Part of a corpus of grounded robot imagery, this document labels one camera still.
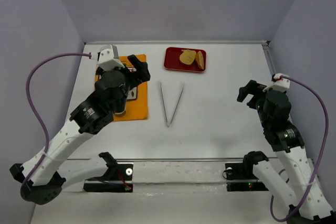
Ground red rectangular tray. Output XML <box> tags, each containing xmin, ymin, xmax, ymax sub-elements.
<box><xmin>163</xmin><ymin>47</ymin><xmax>207</xmax><ymax>73</ymax></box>

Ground brown end bread piece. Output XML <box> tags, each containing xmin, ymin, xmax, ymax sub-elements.
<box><xmin>195</xmin><ymin>51</ymin><xmax>205</xmax><ymax>70</ymax></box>

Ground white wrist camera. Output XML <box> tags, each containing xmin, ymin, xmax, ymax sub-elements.
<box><xmin>98</xmin><ymin>45</ymin><xmax>125</xmax><ymax>71</ymax></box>
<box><xmin>263</xmin><ymin>73</ymin><xmax>290</xmax><ymax>92</ymax></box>

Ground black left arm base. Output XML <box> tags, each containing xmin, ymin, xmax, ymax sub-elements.
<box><xmin>83</xmin><ymin>152</ymin><xmax>133</xmax><ymax>193</ymax></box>

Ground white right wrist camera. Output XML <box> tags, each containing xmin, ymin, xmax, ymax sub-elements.
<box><xmin>263</xmin><ymin>73</ymin><xmax>290</xmax><ymax>92</ymax></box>

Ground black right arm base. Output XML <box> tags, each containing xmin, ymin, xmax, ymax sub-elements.
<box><xmin>222</xmin><ymin>162</ymin><xmax>268</xmax><ymax>192</ymax></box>

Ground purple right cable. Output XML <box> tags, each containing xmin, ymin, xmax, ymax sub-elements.
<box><xmin>270</xmin><ymin>74</ymin><xmax>330</xmax><ymax>222</ymax></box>

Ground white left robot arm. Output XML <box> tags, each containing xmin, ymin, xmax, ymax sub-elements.
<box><xmin>9</xmin><ymin>54</ymin><xmax>151</xmax><ymax>205</ymax></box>

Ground steel tongs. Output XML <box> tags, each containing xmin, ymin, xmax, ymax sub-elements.
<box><xmin>159</xmin><ymin>80</ymin><xmax>185</xmax><ymax>128</ymax></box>

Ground orange cloth placemat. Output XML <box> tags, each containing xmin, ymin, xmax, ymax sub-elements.
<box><xmin>94</xmin><ymin>54</ymin><xmax>149</xmax><ymax>122</ymax></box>

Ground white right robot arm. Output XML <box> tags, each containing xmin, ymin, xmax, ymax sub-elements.
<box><xmin>237</xmin><ymin>74</ymin><xmax>335</xmax><ymax>223</ymax></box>

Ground crusty bread slice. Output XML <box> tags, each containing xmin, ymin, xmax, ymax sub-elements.
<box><xmin>179</xmin><ymin>49</ymin><xmax>196</xmax><ymax>66</ymax></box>

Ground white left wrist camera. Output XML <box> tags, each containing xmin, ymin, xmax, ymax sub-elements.
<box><xmin>98</xmin><ymin>45</ymin><xmax>125</xmax><ymax>71</ymax></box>

